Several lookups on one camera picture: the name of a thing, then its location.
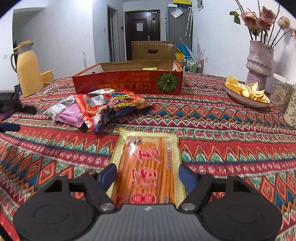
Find white silver snack packet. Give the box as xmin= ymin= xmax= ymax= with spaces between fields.
xmin=45 ymin=95 xmax=75 ymax=121

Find orange stick snack pack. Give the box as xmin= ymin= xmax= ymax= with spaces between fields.
xmin=107 ymin=128 xmax=186 ymax=207

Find pink snack packet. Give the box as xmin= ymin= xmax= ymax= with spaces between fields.
xmin=56 ymin=103 xmax=84 ymax=128

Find red snack packet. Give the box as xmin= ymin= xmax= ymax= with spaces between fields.
xmin=74 ymin=94 xmax=111 ymax=133

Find orange blue snack bag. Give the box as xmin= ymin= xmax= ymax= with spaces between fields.
xmin=107 ymin=90 xmax=152 ymax=117

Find yellow thermos jug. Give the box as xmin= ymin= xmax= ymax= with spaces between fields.
xmin=11 ymin=40 xmax=44 ymax=97

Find yellow cup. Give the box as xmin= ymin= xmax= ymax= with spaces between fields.
xmin=40 ymin=70 xmax=54 ymax=86

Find patterned red tablecloth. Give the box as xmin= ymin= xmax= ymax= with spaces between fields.
xmin=1 ymin=73 xmax=295 ymax=240

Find plate of orange peels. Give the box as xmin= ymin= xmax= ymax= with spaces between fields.
xmin=224 ymin=76 xmax=270 ymax=108

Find speckled white bottle vase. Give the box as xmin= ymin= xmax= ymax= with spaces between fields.
xmin=283 ymin=88 xmax=296 ymax=128

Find red cardboard snack box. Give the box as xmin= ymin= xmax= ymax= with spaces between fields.
xmin=72 ymin=60 xmax=183 ymax=95

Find glass jar of seeds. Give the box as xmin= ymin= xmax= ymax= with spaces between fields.
xmin=269 ymin=73 xmax=295 ymax=113

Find pink textured vase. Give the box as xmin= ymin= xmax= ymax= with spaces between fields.
xmin=245 ymin=40 xmax=274 ymax=90

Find dark entrance door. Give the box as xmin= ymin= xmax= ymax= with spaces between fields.
xmin=125 ymin=9 xmax=161 ymax=61

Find grey refrigerator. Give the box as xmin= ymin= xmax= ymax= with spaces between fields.
xmin=166 ymin=6 xmax=192 ymax=49

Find dried pink roses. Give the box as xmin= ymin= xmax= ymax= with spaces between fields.
xmin=229 ymin=0 xmax=295 ymax=48

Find wire rack with bottles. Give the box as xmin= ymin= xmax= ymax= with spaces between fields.
xmin=183 ymin=58 xmax=204 ymax=73

